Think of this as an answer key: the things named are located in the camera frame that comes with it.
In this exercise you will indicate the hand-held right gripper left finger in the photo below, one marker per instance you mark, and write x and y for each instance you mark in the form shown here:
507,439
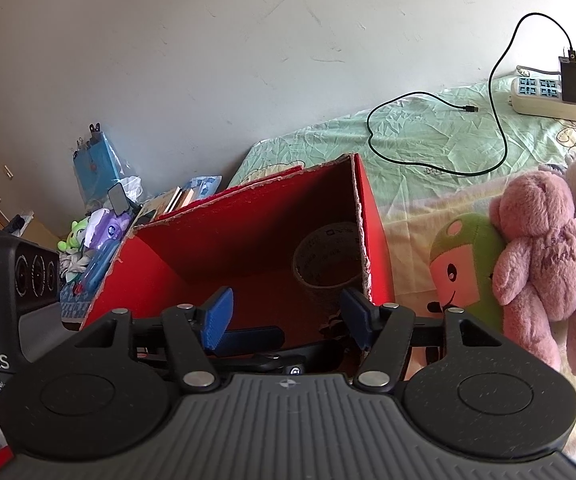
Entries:
217,320

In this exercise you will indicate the pink teddy bear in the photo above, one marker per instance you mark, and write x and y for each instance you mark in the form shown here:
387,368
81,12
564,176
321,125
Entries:
543,260

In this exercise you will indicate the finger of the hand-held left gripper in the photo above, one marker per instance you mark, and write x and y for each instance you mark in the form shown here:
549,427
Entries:
288,362
255,336

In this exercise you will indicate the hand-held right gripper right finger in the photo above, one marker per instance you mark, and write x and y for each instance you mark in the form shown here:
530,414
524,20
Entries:
360,320

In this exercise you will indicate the beige cover book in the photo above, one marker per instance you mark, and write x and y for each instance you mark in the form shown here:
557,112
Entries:
165,202

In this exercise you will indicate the small red toy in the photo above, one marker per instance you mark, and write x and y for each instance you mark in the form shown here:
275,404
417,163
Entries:
78,288

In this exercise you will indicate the blue patterned cloth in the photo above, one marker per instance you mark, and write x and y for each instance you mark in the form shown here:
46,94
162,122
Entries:
205,186

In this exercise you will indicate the small white plush figure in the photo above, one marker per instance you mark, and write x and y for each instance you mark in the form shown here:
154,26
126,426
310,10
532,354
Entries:
72,265

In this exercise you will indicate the small green plush toy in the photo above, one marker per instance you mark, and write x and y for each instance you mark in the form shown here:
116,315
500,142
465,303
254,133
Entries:
73,235

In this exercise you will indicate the black charger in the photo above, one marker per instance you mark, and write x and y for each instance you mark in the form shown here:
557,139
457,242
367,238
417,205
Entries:
570,82

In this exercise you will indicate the red cardboard box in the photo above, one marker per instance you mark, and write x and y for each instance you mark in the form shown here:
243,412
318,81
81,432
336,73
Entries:
157,270

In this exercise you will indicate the green printed bed sheet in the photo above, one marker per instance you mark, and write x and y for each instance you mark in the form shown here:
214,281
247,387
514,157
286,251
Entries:
418,125

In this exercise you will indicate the white power strip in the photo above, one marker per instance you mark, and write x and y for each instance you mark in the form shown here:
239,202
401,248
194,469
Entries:
533,97

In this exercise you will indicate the small dark square device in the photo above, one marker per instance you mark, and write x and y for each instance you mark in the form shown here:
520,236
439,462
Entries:
118,199

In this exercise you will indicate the purple tissue packet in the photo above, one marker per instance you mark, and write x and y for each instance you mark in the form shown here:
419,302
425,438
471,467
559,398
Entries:
110,227

